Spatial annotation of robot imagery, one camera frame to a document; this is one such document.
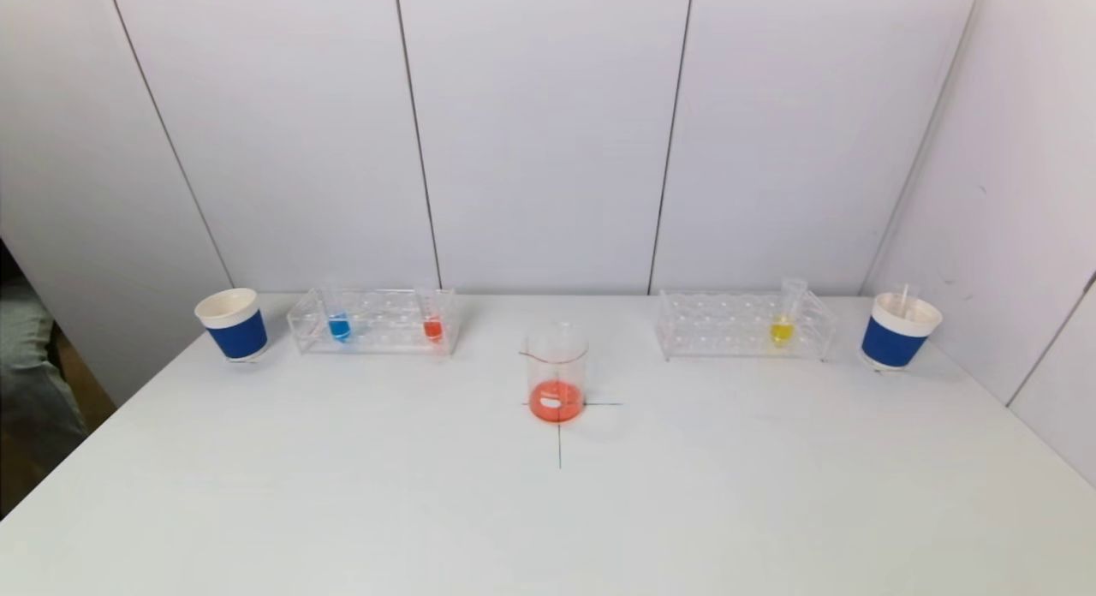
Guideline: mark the clear glass beaker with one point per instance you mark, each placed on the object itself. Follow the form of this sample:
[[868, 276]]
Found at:
[[556, 399]]

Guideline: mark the red pigment test tube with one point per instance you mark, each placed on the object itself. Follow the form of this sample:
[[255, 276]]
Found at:
[[433, 329]]

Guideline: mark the clear acrylic test tube rack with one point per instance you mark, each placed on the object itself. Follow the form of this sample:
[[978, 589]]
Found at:
[[385, 324], [728, 326]]

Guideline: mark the blue pigment test tube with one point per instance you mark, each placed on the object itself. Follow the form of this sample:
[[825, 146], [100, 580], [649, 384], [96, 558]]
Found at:
[[339, 328]]

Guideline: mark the yellow pigment test tube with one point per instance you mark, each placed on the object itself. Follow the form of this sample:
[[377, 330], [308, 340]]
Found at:
[[781, 331]]

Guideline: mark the blue white paper cup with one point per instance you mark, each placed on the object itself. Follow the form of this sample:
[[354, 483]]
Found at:
[[238, 335], [895, 343]]

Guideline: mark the person in grey clothes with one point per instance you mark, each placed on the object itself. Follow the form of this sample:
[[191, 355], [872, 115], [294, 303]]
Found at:
[[26, 356]]

